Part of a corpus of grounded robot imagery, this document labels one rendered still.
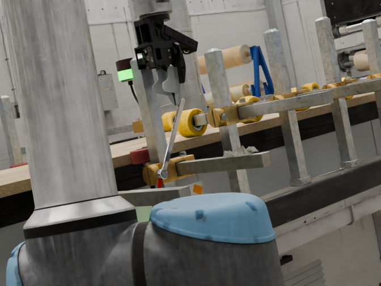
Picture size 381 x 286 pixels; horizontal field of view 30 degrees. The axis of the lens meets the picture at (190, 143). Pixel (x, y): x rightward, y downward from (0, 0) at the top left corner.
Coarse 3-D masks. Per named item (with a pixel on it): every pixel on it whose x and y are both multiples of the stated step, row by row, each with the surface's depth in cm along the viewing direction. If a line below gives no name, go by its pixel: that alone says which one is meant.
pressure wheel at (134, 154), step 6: (132, 150) 184; (138, 150) 180; (144, 150) 180; (132, 156) 182; (138, 156) 180; (144, 156) 180; (132, 162) 183; (138, 162) 180; (144, 162) 180; (150, 162) 183; (150, 186) 184
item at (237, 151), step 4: (236, 148) 159; (240, 148) 156; (244, 148) 156; (248, 148) 159; (252, 148) 158; (224, 152) 161; (228, 152) 160; (232, 152) 160; (236, 152) 157; (240, 152) 156; (244, 152) 155; (248, 152) 156; (252, 152) 157; (224, 156) 160; (228, 156) 158; (232, 156) 157; (236, 156) 156; (240, 156) 154
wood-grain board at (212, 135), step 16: (368, 96) 259; (304, 112) 234; (320, 112) 240; (208, 128) 247; (240, 128) 214; (256, 128) 218; (128, 144) 250; (144, 144) 223; (176, 144) 196; (192, 144) 200; (112, 160) 182; (128, 160) 185; (0, 176) 203; (16, 176) 184; (0, 192) 160; (16, 192) 163
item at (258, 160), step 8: (264, 152) 154; (192, 160) 173; (200, 160) 168; (208, 160) 165; (216, 160) 163; (224, 160) 161; (232, 160) 159; (240, 160) 157; (248, 160) 155; (256, 160) 154; (264, 160) 153; (184, 168) 171; (192, 168) 169; (200, 168) 167; (208, 168) 165; (216, 168) 163; (224, 168) 161; (232, 168) 159; (240, 168) 158; (248, 168) 156
